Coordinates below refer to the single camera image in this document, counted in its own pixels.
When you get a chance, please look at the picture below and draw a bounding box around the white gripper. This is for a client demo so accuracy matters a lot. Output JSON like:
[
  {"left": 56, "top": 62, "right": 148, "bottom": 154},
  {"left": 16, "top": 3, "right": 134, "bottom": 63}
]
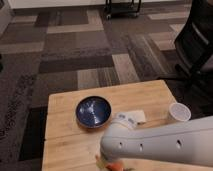
[{"left": 95, "top": 153, "right": 127, "bottom": 171}]

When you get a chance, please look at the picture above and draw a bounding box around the orange pepper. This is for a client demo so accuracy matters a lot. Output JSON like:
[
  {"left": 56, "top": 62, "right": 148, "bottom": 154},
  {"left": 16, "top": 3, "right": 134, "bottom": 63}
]
[{"left": 106, "top": 163, "right": 123, "bottom": 171}]

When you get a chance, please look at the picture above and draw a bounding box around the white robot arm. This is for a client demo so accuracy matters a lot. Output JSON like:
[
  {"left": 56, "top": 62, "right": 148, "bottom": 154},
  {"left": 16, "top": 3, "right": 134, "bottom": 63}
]
[{"left": 95, "top": 114, "right": 213, "bottom": 168}]

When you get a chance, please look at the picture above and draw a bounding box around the white sponge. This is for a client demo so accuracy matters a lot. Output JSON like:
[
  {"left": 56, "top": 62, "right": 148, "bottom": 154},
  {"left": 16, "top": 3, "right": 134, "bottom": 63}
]
[{"left": 116, "top": 110, "right": 146, "bottom": 129}]

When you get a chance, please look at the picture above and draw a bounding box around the dark blue bowl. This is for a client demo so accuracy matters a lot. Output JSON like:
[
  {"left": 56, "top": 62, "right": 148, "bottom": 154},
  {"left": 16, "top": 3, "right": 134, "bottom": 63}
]
[{"left": 75, "top": 96, "right": 112, "bottom": 128}]

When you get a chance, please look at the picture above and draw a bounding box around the white paper cup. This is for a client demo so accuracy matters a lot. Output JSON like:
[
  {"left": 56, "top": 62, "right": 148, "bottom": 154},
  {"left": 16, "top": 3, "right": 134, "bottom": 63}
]
[{"left": 166, "top": 103, "right": 191, "bottom": 123}]

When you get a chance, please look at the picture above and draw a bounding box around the black office chair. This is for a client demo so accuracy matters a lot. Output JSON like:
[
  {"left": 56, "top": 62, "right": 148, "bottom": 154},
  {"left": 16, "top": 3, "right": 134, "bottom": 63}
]
[{"left": 161, "top": 0, "right": 213, "bottom": 119}]

